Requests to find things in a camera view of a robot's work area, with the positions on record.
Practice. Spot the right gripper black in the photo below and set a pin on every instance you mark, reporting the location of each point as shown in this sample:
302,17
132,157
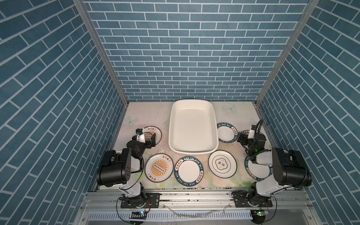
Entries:
257,132

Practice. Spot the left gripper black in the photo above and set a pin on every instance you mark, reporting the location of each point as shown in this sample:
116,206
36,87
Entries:
152,139

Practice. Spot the green rimmed plate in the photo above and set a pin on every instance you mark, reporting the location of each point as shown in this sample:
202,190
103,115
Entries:
245,132
227,133
257,171
188,171

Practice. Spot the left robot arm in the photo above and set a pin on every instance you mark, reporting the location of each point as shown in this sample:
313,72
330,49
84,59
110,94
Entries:
117,170

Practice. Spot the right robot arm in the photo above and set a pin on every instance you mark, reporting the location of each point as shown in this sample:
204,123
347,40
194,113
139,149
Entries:
289,170

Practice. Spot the white plastic bin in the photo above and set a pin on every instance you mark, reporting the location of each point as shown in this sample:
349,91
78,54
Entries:
193,127

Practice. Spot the orange sunburst plate rear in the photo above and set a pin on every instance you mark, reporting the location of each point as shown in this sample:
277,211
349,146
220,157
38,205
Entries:
152,131

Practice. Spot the orange sunburst plate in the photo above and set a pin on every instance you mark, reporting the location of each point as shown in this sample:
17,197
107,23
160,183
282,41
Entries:
159,168
152,131

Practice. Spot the orange sunburst plate front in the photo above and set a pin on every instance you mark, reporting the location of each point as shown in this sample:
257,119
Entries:
159,168

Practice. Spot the white plate clover motif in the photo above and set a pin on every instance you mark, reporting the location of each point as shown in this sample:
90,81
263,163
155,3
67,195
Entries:
222,164

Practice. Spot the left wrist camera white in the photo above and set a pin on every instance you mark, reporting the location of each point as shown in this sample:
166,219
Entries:
141,138

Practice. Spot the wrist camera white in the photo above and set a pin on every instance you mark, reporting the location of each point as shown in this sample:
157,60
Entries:
141,138
252,132

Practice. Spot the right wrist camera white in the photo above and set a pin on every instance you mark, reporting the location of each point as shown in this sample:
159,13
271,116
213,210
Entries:
252,132

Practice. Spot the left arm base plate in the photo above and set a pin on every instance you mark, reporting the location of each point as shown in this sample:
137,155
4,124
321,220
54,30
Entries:
147,200

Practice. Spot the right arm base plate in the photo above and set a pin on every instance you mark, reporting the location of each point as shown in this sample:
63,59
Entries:
243,199

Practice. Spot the aluminium mounting rail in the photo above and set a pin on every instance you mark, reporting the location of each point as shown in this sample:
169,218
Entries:
218,199

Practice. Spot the white ribbed cable duct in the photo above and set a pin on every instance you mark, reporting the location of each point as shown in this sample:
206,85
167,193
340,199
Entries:
169,216

